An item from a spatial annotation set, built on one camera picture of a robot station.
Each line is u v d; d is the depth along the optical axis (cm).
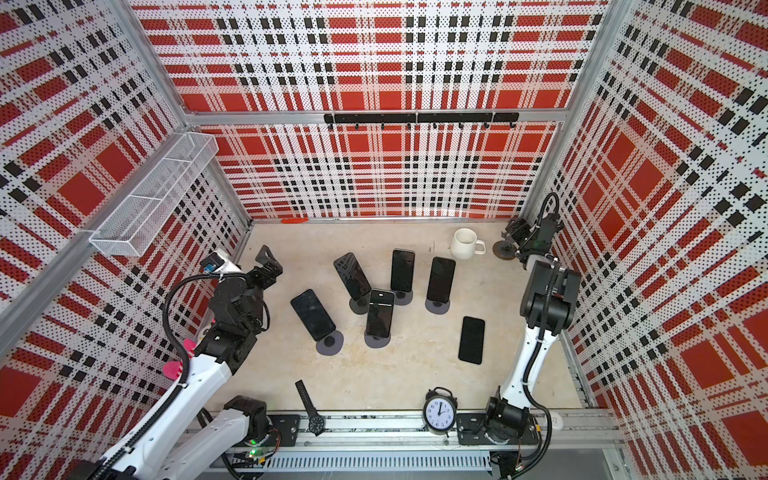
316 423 75
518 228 95
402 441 73
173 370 78
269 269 68
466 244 105
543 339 59
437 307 96
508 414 65
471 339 89
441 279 88
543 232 83
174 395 46
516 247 110
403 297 96
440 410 75
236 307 54
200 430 56
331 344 88
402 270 91
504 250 110
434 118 88
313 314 81
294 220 126
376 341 88
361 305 98
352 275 92
